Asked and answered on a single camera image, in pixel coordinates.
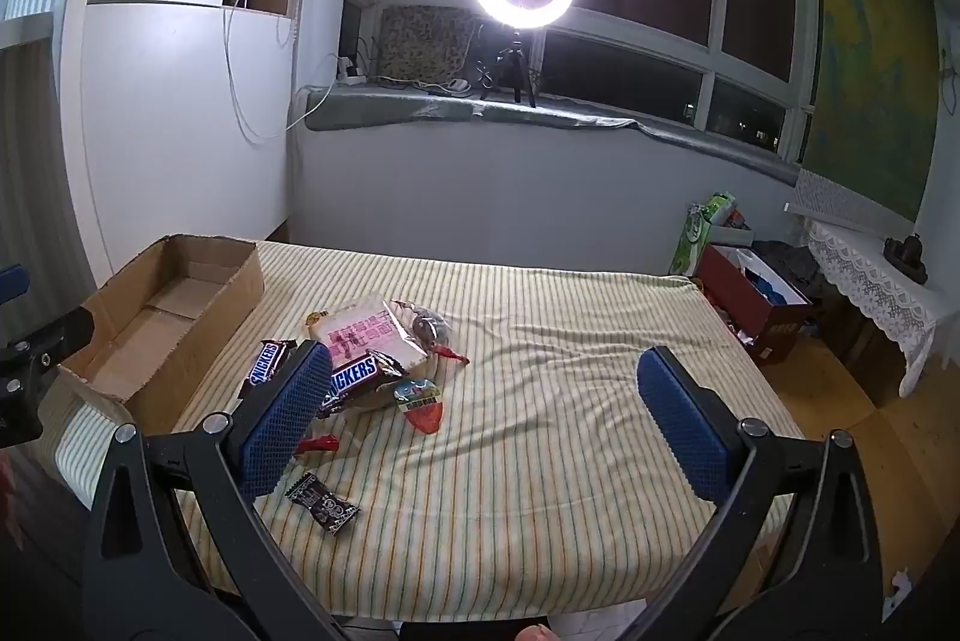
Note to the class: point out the small red candy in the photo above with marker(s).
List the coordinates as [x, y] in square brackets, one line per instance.
[319, 444]
[450, 356]

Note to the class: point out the green tissue pack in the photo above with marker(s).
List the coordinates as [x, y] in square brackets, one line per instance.
[694, 236]

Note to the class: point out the green wall poster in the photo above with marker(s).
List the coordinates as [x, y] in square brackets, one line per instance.
[870, 48]

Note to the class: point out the dark cloth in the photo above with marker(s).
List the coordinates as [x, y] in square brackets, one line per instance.
[787, 262]

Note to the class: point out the patterned cushion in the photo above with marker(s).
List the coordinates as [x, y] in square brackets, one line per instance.
[424, 44]

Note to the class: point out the sliced bread packet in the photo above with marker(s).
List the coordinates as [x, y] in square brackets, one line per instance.
[360, 333]

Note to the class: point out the black tripod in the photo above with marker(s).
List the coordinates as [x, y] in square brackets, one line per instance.
[514, 63]

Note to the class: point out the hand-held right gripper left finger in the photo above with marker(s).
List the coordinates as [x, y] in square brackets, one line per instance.
[289, 416]

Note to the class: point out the brown chocolate bar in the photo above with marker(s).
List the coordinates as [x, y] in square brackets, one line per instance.
[266, 365]
[360, 377]

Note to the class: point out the dark cake packet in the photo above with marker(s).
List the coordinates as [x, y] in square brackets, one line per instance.
[429, 327]

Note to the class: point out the brown cardboard box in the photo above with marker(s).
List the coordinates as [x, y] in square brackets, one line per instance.
[217, 311]

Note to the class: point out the red storage box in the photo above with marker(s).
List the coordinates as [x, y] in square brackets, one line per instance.
[739, 303]

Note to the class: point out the person's right hand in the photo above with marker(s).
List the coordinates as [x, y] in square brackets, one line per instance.
[535, 634]

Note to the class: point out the green and blue egg-shaped packet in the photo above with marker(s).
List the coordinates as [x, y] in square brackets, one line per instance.
[416, 392]

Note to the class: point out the side table with lace cloth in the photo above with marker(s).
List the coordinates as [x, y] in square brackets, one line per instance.
[870, 281]

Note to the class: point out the dark figurine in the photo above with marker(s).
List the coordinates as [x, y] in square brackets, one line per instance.
[904, 255]

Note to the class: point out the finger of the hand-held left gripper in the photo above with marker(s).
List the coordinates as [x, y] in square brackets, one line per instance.
[56, 337]
[10, 285]

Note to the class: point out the white wardrobe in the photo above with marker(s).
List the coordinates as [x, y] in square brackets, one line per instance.
[165, 108]

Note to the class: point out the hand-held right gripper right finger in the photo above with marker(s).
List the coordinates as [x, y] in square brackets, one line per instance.
[682, 431]

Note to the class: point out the pale ribbed panel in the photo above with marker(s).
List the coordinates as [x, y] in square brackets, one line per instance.
[45, 161]

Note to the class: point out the white power strip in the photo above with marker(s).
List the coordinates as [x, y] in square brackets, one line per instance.
[352, 69]

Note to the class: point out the black candy packet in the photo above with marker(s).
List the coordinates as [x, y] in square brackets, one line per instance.
[322, 504]

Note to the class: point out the grey patterned panel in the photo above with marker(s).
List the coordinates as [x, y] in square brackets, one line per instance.
[847, 198]

